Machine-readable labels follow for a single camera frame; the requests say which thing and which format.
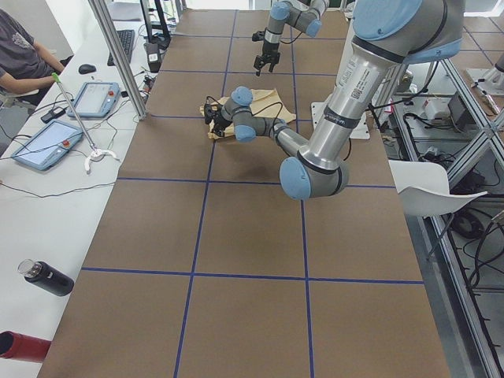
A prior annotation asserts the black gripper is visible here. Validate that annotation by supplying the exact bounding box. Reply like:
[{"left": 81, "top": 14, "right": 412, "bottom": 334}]
[
  {"left": 203, "top": 104, "right": 232, "bottom": 137},
  {"left": 252, "top": 30, "right": 280, "bottom": 76}
]

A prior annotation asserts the seated person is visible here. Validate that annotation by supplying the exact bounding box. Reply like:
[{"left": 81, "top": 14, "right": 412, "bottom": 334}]
[{"left": 1, "top": 10, "right": 72, "bottom": 106}]

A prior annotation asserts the black keyboard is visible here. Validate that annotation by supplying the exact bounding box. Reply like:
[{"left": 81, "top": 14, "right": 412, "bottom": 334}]
[{"left": 117, "top": 29, "right": 135, "bottom": 64}]

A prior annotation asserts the far blue teach pendant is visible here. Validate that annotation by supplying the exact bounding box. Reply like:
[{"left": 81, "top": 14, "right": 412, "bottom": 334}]
[{"left": 72, "top": 81, "right": 120, "bottom": 119}]

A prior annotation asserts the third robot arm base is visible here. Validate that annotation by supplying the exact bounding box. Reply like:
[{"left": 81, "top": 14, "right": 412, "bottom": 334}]
[{"left": 465, "top": 55, "right": 503, "bottom": 96}]

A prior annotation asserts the red cylinder bottle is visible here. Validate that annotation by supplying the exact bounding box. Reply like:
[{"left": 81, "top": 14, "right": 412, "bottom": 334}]
[{"left": 1, "top": 331, "right": 51, "bottom": 363}]

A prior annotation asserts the near blue teach pendant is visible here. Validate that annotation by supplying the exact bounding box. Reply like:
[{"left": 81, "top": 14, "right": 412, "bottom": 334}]
[{"left": 11, "top": 120, "right": 83, "bottom": 171}]

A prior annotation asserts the white plastic chair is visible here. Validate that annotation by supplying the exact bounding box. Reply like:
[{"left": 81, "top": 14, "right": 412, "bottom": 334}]
[{"left": 388, "top": 160, "right": 487, "bottom": 217}]

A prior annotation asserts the aluminium frame post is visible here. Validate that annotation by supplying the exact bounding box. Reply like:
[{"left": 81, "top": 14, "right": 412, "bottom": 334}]
[{"left": 88, "top": 0, "right": 146, "bottom": 120}]

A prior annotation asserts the metal reacher grabber tool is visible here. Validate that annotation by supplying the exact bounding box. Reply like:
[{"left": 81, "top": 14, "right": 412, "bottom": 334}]
[{"left": 51, "top": 72, "right": 120, "bottom": 175}]

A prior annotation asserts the black water bottle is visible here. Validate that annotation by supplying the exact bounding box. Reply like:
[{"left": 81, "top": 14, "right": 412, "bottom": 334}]
[{"left": 17, "top": 259, "right": 74, "bottom": 297}]

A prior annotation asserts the blue teach pendant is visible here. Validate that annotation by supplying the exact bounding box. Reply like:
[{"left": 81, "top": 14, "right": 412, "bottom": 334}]
[
  {"left": 11, "top": 120, "right": 83, "bottom": 171},
  {"left": 72, "top": 81, "right": 120, "bottom": 119}
]

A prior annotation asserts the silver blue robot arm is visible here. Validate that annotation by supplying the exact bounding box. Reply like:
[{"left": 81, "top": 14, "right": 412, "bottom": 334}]
[
  {"left": 204, "top": 0, "right": 465, "bottom": 200},
  {"left": 252, "top": 0, "right": 330, "bottom": 76}
]

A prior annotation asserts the black computer mouse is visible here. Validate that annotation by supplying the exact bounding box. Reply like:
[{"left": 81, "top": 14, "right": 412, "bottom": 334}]
[{"left": 78, "top": 64, "right": 96, "bottom": 75}]

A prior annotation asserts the beige long sleeve printed shirt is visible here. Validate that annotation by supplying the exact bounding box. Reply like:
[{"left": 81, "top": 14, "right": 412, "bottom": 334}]
[{"left": 199, "top": 88, "right": 296, "bottom": 140}]

